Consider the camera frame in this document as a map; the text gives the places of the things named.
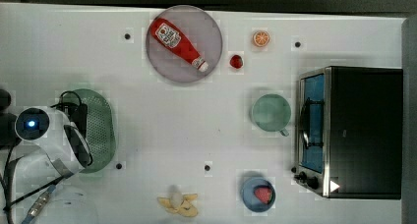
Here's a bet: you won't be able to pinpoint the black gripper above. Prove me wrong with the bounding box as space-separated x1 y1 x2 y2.
57 102 88 138

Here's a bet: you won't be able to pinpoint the green strainer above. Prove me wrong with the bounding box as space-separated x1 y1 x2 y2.
64 88 116 174

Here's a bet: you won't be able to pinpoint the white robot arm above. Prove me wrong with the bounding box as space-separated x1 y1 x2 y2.
3 102 97 224

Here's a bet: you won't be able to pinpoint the red ketchup bottle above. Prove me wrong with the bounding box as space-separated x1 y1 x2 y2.
150 18 209 72

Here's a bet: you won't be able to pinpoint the peeled toy banana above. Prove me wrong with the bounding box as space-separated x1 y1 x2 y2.
157 186 199 218

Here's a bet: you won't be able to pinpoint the grey round plate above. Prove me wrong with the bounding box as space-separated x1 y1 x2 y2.
146 5 222 84

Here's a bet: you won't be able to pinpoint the blue bowl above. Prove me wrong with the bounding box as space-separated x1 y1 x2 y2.
241 177 275 213

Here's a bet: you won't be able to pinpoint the green mug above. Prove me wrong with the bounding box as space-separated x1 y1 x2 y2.
250 93 291 137

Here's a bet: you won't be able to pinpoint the orange slice toy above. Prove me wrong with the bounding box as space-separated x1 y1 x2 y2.
252 30 270 47

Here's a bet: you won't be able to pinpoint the red toy strawberry in bowl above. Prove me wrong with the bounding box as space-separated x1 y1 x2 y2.
254 187 272 204

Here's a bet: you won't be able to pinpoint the black toaster oven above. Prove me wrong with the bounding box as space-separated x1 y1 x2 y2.
291 66 403 199

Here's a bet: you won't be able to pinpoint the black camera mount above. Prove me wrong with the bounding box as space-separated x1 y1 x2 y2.
0 89 21 149

